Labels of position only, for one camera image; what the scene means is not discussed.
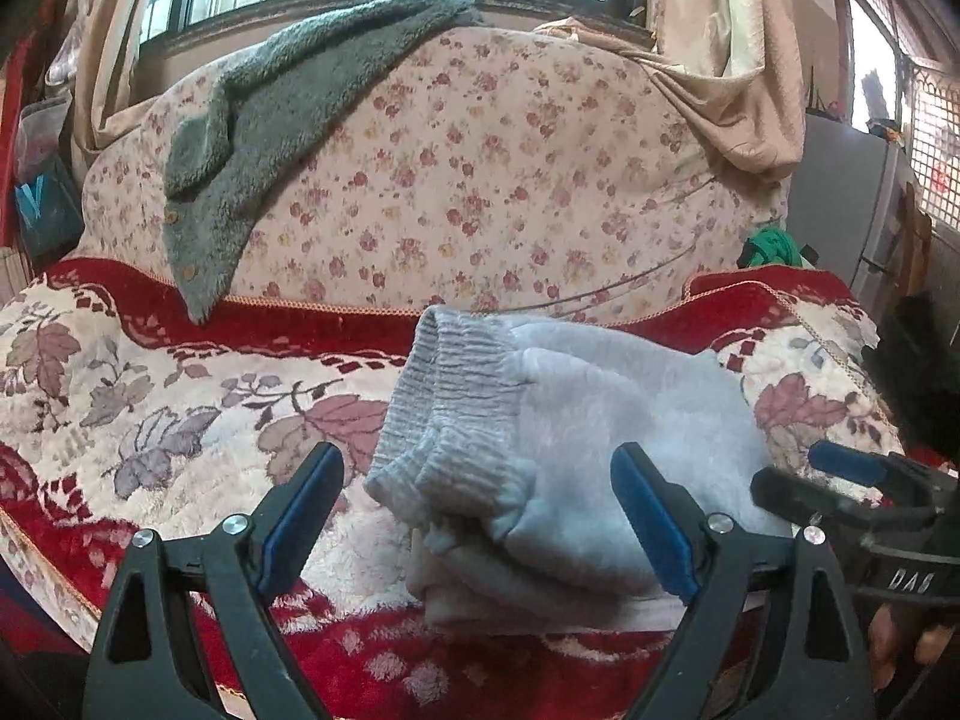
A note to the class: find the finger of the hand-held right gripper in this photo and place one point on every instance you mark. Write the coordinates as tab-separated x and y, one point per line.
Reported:
810	499
847	459

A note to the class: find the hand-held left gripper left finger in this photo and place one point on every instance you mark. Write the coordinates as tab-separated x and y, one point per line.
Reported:
296	517

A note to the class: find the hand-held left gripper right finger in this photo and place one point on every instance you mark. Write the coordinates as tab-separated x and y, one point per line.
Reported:
652	517

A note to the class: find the light grey pants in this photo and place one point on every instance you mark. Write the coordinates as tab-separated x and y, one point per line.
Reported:
570	420

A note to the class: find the person's right hand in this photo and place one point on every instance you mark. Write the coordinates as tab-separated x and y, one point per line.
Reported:
885	645

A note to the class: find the dark bulky object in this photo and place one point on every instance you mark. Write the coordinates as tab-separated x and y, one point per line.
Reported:
922	375

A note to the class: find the red white floral blanket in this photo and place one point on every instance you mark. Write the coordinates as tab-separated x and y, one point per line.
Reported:
150	390

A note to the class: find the green cloth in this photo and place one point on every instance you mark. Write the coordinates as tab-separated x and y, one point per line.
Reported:
772	246

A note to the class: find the white cabinet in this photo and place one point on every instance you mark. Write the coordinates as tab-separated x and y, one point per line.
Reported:
840	202

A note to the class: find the floral covered sofa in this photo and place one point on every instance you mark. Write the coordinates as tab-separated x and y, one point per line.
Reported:
487	165

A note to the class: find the clear plastic storage box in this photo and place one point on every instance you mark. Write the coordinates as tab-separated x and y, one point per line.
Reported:
45	202

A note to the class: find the beige curtain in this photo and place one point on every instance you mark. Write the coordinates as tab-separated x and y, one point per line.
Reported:
735	52
112	52

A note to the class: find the grey fleece garment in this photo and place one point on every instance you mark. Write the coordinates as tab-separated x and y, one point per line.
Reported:
300	90

